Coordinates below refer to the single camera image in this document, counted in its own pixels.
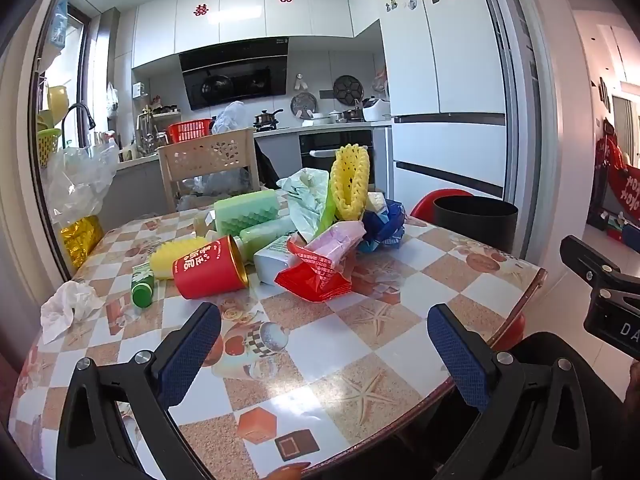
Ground black trash bin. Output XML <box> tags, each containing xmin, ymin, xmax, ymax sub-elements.
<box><xmin>432</xmin><ymin>196</ymin><xmax>519</xmax><ymax>261</ymax></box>

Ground grey kitchen counter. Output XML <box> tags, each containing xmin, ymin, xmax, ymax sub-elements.
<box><xmin>100</xmin><ymin>117</ymin><xmax>393</xmax><ymax>216</ymax></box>

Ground gold foil bag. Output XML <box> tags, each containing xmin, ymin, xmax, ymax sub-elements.
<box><xmin>60</xmin><ymin>216</ymin><xmax>105</xmax><ymax>271</ymax></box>

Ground crumpled grey plastic bags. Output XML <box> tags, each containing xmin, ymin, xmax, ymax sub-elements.
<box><xmin>177</xmin><ymin>170</ymin><xmax>253</xmax><ymax>211</ymax></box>

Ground black kitchen faucet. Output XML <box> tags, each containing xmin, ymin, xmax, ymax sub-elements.
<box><xmin>62</xmin><ymin>103</ymin><xmax>96</xmax><ymax>148</ymax></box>

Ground red paper cup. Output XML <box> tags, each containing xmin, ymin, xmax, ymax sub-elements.
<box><xmin>172</xmin><ymin>235</ymin><xmax>249</xmax><ymax>301</ymax></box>

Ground pink paper bag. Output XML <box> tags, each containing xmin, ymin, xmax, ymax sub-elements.
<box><xmin>305</xmin><ymin>221</ymin><xmax>368</xmax><ymax>286</ymax></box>

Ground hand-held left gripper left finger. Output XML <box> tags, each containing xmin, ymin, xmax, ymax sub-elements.
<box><xmin>56</xmin><ymin>302</ymin><xmax>223</xmax><ymax>480</ymax></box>

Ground sliding door frame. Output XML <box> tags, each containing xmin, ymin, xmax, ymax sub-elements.
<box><xmin>475</xmin><ymin>0</ymin><xmax>556</xmax><ymax>261</ymax></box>

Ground light green bottle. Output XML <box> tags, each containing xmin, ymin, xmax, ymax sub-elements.
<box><xmin>235</xmin><ymin>217</ymin><xmax>301</xmax><ymax>263</ymax></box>

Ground black round baking pan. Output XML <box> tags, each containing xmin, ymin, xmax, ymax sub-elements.
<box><xmin>333</xmin><ymin>75</ymin><xmax>363</xmax><ymax>105</ymax></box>

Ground black jacket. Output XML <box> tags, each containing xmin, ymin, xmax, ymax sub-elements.
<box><xmin>252</xmin><ymin>137</ymin><xmax>281</xmax><ymax>188</ymax></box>

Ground red foil wrapper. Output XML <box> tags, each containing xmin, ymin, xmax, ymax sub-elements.
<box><xmin>274</xmin><ymin>237</ymin><xmax>353</xmax><ymax>303</ymax></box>

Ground large clear plastic bag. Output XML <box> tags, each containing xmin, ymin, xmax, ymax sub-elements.
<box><xmin>45</xmin><ymin>142</ymin><xmax>121</xmax><ymax>226</ymax></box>

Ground black cooking pot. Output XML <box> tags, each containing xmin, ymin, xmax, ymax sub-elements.
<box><xmin>254</xmin><ymin>109</ymin><xmax>284</xmax><ymax>131</ymax></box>

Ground bluish white plastic bag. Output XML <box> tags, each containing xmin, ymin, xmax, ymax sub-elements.
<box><xmin>211</xmin><ymin>101</ymin><xmax>256</xmax><ymax>135</ymax></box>

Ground red plastic stool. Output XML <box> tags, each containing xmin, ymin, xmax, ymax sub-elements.
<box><xmin>410</xmin><ymin>188</ymin><xmax>526</xmax><ymax>352</ymax></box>

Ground green hand cream tube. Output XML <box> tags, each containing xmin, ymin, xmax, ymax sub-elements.
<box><xmin>131</xmin><ymin>264</ymin><xmax>155</xmax><ymax>308</ymax></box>

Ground white rice cooker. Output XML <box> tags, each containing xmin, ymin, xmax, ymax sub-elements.
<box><xmin>362</xmin><ymin>99</ymin><xmax>391</xmax><ymax>122</ymax></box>

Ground crumpled white tissue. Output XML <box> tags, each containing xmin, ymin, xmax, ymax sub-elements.
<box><xmin>40</xmin><ymin>280</ymin><xmax>106</xmax><ymax>346</ymax></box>

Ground blue plastic bag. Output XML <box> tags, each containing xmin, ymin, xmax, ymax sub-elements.
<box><xmin>361</xmin><ymin>199</ymin><xmax>407</xmax><ymax>253</ymax></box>

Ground yellow dimpled sponge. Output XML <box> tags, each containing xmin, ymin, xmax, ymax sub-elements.
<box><xmin>150</xmin><ymin>236</ymin><xmax>213</xmax><ymax>280</ymax></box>

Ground red plastic basket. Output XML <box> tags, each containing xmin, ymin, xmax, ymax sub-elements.
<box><xmin>167</xmin><ymin>119</ymin><xmax>213</xmax><ymax>145</ymax></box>

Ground black built-in oven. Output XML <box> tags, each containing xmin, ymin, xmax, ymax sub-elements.
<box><xmin>299</xmin><ymin>130</ymin><xmax>375</xmax><ymax>191</ymax></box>

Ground yellow foam fruit net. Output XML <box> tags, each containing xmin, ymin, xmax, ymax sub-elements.
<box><xmin>330</xmin><ymin>144</ymin><xmax>371</xmax><ymax>222</ymax></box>

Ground light green plastic bag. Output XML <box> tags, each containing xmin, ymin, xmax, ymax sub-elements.
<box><xmin>276</xmin><ymin>167</ymin><xmax>338</xmax><ymax>241</ymax></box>

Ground green sponge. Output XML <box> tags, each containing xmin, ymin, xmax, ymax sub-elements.
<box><xmin>213</xmin><ymin>189</ymin><xmax>281</xmax><ymax>237</ymax></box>

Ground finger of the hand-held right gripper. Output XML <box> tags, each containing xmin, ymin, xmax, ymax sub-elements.
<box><xmin>559</xmin><ymin>235</ymin><xmax>640</xmax><ymax>306</ymax></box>

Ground white upper cabinets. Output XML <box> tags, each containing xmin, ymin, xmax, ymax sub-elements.
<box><xmin>132</xmin><ymin>0</ymin><xmax>383</xmax><ymax>68</ymax></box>

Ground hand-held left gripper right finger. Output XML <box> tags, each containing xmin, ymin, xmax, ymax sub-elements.
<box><xmin>427</xmin><ymin>303</ymin><xmax>608</xmax><ymax>480</ymax></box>

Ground white and green carton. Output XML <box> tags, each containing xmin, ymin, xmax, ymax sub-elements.
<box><xmin>254</xmin><ymin>235</ymin><xmax>306</xmax><ymax>286</ymax></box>

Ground yellow-green mesh basket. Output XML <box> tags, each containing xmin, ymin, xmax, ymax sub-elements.
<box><xmin>36</xmin><ymin>127</ymin><xmax>62</xmax><ymax>168</ymax></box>

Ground white refrigerator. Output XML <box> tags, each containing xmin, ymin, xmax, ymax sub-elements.
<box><xmin>377</xmin><ymin>0</ymin><xmax>508</xmax><ymax>200</ymax></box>

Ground beige carved chair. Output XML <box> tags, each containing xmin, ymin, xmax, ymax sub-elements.
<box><xmin>157</xmin><ymin>127</ymin><xmax>261</xmax><ymax>213</ymax></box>

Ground red printed banner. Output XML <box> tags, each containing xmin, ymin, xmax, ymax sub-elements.
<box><xmin>595</xmin><ymin>135</ymin><xmax>640</xmax><ymax>216</ymax></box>

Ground grey round trivet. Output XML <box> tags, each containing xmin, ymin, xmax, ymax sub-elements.
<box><xmin>291</xmin><ymin>92</ymin><xmax>318</xmax><ymax>120</ymax></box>

